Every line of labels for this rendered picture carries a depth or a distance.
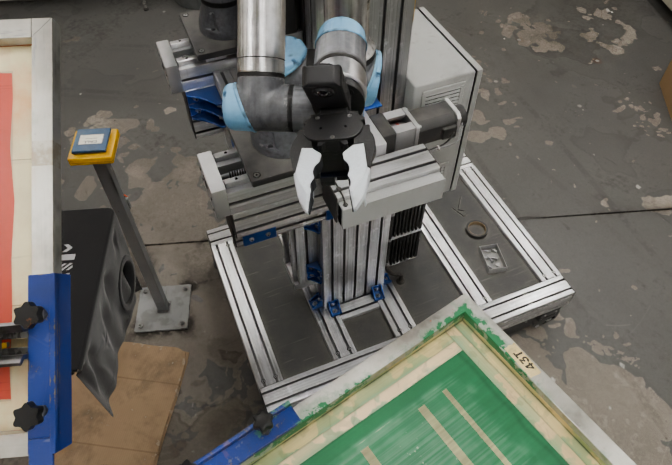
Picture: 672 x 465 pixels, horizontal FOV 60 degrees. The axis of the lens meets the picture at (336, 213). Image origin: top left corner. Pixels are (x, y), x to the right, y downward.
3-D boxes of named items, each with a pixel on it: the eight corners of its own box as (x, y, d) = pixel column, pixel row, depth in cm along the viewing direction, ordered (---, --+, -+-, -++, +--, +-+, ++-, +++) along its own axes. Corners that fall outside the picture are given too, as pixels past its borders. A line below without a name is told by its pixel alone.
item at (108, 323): (116, 280, 182) (81, 213, 158) (144, 278, 183) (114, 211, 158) (89, 426, 153) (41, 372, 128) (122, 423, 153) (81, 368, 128)
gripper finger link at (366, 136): (383, 173, 67) (368, 124, 72) (382, 163, 65) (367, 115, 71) (343, 181, 67) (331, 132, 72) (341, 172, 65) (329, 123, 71)
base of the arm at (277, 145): (304, 108, 139) (302, 73, 131) (327, 148, 130) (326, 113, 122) (243, 123, 135) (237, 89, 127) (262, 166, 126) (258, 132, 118)
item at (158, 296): (141, 288, 254) (63, 120, 181) (191, 284, 256) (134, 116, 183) (134, 333, 240) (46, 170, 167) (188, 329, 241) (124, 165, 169)
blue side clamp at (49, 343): (43, 276, 107) (25, 274, 100) (71, 274, 107) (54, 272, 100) (43, 446, 103) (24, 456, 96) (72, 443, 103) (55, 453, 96)
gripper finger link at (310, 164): (316, 239, 67) (334, 181, 73) (307, 205, 63) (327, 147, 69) (291, 236, 68) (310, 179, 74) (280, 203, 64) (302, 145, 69)
